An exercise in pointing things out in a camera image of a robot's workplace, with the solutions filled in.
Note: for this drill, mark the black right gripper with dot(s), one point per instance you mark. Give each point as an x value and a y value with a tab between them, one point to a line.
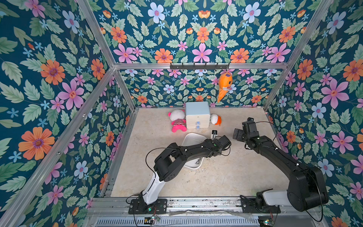
238	135

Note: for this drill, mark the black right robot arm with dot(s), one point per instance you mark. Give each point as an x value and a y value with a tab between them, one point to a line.
307	187

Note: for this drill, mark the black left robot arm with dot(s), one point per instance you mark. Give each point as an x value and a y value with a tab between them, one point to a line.
173	158

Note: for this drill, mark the white storage tray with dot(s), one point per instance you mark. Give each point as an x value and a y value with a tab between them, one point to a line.
189	140

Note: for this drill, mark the pale blue drawer box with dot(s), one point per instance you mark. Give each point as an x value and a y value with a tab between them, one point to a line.
197	112

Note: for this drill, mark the orange white plush ball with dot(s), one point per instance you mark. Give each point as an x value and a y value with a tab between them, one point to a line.
215	119

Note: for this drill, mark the pink white plush toy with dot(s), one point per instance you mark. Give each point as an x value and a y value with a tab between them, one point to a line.
178	121

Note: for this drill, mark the orange hanging fish plush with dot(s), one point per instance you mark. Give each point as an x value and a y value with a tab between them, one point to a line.
225	82

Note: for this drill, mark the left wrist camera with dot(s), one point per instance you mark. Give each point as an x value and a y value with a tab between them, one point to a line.
214	132

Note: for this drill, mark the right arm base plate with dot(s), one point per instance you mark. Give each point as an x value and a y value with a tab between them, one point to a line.
257	205

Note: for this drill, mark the black hook rail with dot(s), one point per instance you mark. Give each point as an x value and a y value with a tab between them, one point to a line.
199	66

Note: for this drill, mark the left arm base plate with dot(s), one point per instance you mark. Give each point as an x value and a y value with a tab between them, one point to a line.
138	206

